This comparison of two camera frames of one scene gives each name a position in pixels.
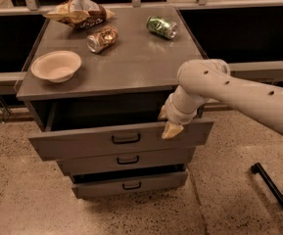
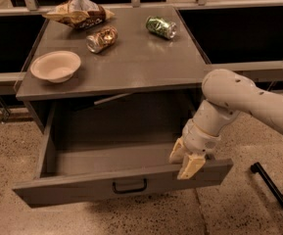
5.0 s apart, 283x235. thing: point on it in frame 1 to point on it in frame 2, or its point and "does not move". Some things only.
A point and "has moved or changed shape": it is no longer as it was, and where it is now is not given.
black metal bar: (258, 168) does not move
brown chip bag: (79, 12) does not move
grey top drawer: (54, 145) has moved or changed shape
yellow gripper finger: (163, 113) to (178, 154)
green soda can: (162, 26) does not move
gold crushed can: (102, 39) does not move
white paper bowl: (56, 66) does not move
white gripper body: (176, 114) to (200, 141)
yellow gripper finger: (171, 130) to (191, 166)
